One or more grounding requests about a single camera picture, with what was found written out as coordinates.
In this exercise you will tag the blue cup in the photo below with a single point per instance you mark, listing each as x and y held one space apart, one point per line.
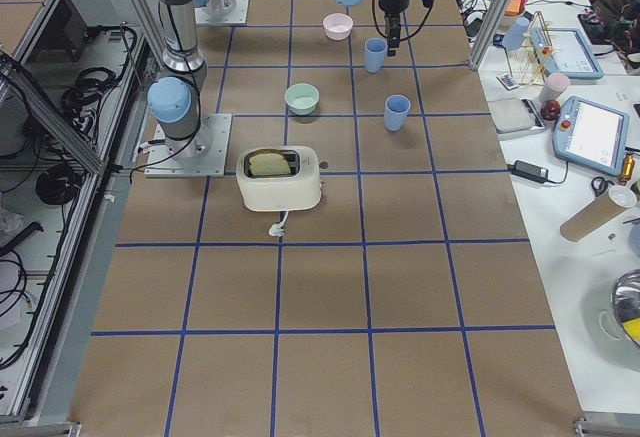
375 52
396 111
515 35

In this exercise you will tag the pink bowl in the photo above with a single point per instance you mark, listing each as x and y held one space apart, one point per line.
337 26

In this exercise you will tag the mint green bowl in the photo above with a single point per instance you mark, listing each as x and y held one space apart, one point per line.
302 98

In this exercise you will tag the lying blue cup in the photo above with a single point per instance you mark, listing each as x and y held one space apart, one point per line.
515 35

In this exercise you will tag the white scale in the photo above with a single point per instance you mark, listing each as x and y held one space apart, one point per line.
513 118

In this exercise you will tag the teach pendant tablet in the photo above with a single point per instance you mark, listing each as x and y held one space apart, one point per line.
566 51
592 135

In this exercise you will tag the bread slice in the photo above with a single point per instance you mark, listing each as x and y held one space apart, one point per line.
269 164

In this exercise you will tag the white toaster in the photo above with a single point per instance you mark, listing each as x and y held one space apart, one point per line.
301 190

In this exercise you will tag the black power adapter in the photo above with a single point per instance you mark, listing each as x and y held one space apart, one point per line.
529 171

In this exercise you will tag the toaster power plug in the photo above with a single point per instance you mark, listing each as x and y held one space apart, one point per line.
278 229

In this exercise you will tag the cardboard tube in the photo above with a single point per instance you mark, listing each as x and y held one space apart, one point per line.
616 200

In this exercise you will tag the metal bowl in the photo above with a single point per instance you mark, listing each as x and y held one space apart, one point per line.
620 321

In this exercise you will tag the wooden stick frame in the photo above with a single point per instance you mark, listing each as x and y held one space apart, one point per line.
523 64

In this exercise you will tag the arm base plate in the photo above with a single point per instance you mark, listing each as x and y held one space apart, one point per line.
204 156
221 12

